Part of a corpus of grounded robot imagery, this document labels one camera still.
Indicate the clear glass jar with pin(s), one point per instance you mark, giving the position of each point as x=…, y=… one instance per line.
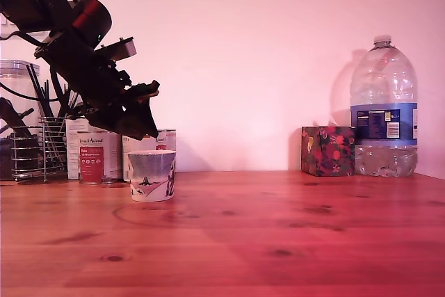
x=15, y=78

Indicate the black kitchen utensil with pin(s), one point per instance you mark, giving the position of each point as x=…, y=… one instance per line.
x=36, y=90
x=14, y=116

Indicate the white printed coffee cup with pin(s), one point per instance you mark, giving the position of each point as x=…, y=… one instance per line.
x=152, y=175

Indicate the floral tissue box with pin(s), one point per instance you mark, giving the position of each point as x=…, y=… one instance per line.
x=327, y=151

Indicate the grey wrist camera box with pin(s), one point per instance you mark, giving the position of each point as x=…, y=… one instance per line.
x=123, y=49

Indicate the large clear water bottle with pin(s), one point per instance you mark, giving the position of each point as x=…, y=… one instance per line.
x=384, y=116

